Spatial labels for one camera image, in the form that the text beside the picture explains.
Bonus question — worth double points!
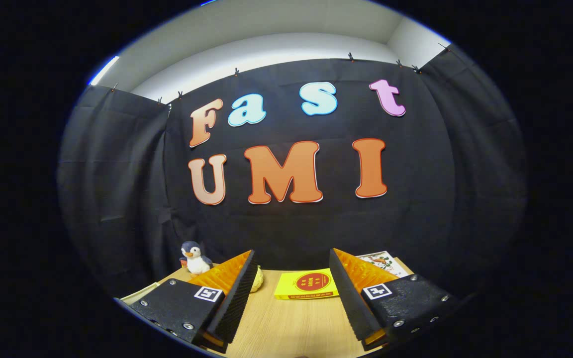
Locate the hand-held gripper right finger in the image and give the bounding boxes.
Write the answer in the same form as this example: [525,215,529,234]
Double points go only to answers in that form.
[329,248,461,352]

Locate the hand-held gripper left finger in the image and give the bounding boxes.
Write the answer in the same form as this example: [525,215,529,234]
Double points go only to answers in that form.
[128,250,258,354]

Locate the white book with illustrated cover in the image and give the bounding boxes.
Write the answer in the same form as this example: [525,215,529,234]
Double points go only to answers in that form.
[356,251,409,278]

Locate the yellow book with red circle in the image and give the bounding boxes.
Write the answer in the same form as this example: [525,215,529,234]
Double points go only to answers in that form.
[274,268,340,300]

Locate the penguin plush toy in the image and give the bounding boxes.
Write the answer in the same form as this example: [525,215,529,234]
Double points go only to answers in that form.
[179,241,213,277]

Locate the ceiling light panel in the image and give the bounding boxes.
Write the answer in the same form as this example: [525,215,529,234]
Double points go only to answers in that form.
[89,56,120,86]

